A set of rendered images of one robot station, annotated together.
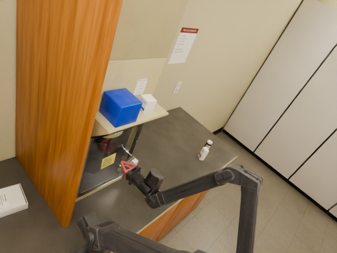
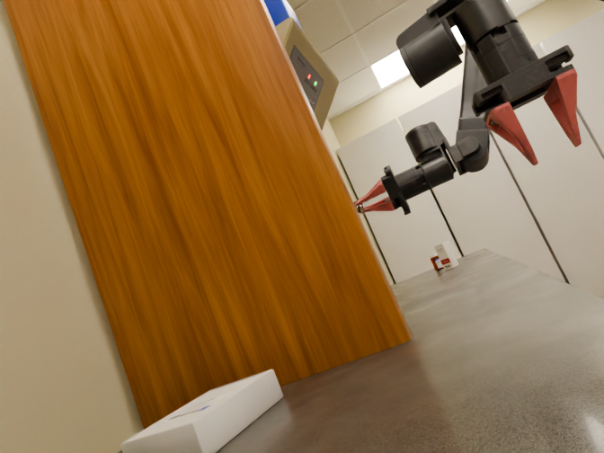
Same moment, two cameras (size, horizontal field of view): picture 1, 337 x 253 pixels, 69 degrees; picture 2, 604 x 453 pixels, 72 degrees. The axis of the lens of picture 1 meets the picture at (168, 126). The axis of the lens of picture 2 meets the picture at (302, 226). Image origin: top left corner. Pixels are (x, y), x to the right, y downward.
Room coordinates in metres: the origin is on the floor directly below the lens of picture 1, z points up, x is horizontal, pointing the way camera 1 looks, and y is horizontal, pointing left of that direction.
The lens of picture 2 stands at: (0.00, 0.42, 1.05)
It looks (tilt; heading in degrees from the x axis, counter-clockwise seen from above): 9 degrees up; 349
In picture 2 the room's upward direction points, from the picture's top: 23 degrees counter-clockwise
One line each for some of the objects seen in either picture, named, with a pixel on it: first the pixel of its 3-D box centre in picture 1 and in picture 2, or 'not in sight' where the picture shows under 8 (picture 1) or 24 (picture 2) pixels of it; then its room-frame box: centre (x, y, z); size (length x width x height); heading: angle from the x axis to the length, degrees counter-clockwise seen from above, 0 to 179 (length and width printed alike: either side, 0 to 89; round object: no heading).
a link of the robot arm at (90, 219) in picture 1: (93, 229); (440, 19); (0.43, 0.08, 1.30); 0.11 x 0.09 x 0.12; 51
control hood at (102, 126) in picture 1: (130, 122); (304, 86); (0.80, 0.15, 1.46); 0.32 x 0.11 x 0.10; 152
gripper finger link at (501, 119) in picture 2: not in sight; (528, 122); (0.41, 0.05, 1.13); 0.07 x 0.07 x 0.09; 61
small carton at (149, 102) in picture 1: (146, 104); not in sight; (0.85, 0.12, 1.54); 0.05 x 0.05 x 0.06; 52
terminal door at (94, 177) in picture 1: (108, 159); not in sight; (0.82, 0.19, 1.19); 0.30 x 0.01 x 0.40; 151
